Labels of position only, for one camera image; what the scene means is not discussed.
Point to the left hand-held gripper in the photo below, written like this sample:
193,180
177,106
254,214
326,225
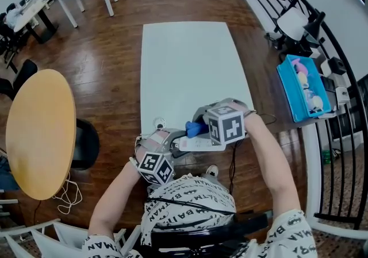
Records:
155,165

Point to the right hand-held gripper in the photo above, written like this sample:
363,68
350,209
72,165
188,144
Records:
227,124

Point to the white power strip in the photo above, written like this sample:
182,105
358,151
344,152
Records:
198,144

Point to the blue cloth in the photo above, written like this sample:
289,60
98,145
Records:
194,129

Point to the person's left forearm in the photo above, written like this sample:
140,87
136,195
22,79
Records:
115,196

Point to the person's right forearm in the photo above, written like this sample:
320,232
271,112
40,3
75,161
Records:
270,159

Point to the white shoe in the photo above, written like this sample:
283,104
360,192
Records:
212,170

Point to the white black printed shirt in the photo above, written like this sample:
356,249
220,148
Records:
189,193

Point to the dark brown wooden table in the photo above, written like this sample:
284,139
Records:
267,87

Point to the blue plastic bin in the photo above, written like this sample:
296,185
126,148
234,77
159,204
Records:
290,93

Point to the light blue toy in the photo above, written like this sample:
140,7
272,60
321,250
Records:
309,94

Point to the black glossy curved bar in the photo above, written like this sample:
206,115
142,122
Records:
207,232

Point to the white yellow toy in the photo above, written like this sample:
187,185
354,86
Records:
316,103

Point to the black round stool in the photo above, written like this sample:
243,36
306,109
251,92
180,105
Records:
86,144

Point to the white curved balcony rim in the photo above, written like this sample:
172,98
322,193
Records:
312,165

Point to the pink plush toy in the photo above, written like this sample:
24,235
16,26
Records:
299,65

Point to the green box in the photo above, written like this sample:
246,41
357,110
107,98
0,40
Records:
326,157

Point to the small white box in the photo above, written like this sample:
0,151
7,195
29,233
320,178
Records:
325,67

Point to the white grey electrical box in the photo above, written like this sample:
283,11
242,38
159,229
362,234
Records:
342,95

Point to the white panel on black stand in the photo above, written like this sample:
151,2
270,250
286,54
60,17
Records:
291,22

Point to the black cube speaker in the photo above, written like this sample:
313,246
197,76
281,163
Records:
337,65

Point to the black desk lamp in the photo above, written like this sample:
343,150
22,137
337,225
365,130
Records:
314,27

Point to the black metal railing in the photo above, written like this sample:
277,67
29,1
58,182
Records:
349,78

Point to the round wooden table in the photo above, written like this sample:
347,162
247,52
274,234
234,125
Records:
40,136

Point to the black office chair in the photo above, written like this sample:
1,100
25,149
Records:
24,71

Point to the dark blue fabric bundle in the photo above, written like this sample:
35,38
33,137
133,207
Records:
7,175

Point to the cluttered white desk black base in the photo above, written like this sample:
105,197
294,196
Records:
28,17

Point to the white metal chair frame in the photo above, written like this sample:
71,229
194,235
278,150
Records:
49,242

